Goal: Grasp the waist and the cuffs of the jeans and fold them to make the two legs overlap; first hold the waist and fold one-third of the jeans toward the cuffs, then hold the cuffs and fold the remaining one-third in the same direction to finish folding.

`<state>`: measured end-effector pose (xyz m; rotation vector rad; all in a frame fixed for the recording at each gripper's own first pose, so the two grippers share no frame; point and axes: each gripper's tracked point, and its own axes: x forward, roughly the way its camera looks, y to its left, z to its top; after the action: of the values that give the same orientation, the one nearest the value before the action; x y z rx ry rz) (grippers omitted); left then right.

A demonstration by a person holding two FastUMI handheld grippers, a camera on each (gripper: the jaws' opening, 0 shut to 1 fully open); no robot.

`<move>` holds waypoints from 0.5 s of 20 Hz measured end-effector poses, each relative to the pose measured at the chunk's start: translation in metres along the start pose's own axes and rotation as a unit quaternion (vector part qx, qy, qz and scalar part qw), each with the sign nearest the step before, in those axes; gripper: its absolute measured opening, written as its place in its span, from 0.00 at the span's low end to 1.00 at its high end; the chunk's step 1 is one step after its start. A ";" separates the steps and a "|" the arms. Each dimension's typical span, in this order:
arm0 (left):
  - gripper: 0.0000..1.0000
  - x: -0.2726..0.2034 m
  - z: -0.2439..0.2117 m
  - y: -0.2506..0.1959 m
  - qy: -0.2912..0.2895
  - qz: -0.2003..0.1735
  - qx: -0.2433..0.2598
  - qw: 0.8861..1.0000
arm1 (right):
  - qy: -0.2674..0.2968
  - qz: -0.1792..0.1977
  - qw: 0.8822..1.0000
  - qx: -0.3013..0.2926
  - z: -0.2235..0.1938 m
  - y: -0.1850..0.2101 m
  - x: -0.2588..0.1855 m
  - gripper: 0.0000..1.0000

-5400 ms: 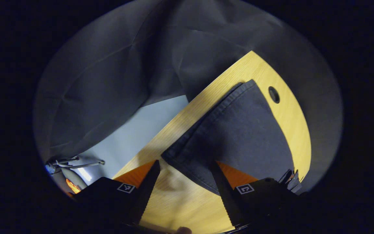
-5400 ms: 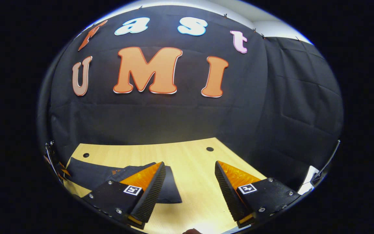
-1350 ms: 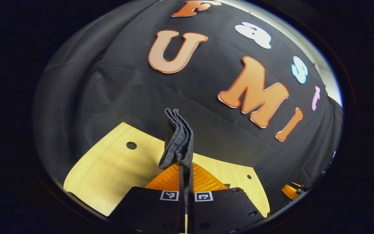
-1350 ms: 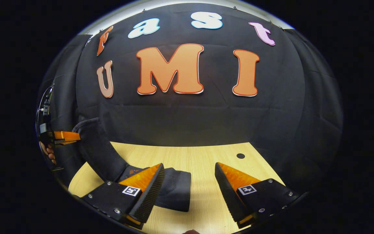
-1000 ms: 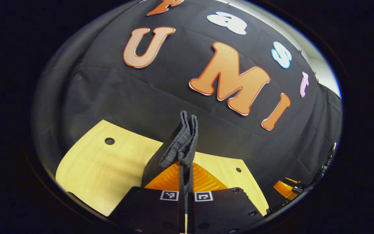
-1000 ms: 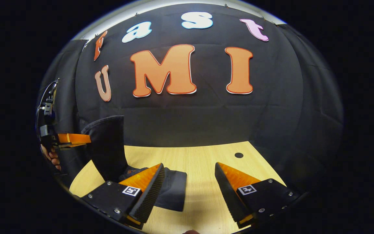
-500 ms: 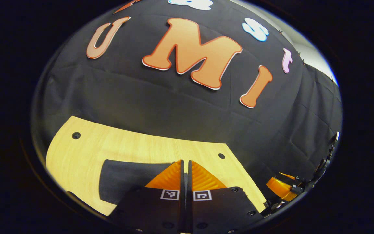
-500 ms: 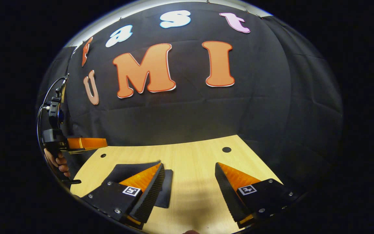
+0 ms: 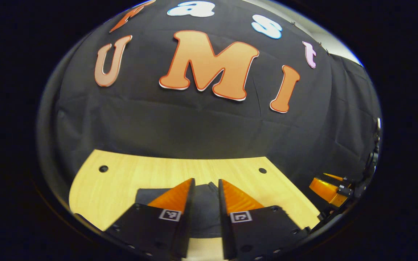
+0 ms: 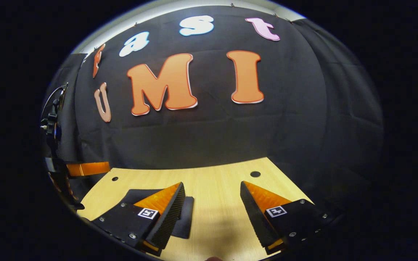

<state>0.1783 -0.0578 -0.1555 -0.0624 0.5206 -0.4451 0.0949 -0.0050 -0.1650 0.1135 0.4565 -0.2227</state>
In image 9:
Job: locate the dark grey jeans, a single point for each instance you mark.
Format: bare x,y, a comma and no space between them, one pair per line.
203,214

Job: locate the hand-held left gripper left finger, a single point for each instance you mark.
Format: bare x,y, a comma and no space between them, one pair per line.
187,224

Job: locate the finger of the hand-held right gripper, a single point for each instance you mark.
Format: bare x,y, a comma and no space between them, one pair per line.
325,188
334,177

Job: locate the black backdrop cloth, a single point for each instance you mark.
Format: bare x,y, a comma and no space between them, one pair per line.
194,123

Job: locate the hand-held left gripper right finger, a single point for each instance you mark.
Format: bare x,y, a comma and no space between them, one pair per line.
224,224

